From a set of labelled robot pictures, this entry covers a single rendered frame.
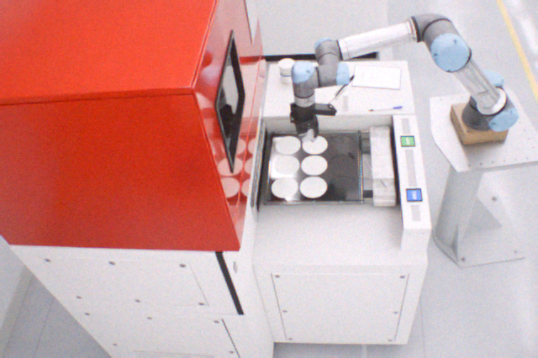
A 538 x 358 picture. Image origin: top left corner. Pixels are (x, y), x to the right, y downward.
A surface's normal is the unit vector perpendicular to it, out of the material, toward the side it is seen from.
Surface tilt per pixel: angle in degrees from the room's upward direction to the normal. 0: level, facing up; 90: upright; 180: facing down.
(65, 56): 0
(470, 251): 0
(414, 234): 90
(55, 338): 0
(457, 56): 82
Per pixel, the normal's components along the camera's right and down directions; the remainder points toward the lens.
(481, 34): -0.12, -0.64
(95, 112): -0.09, 0.76
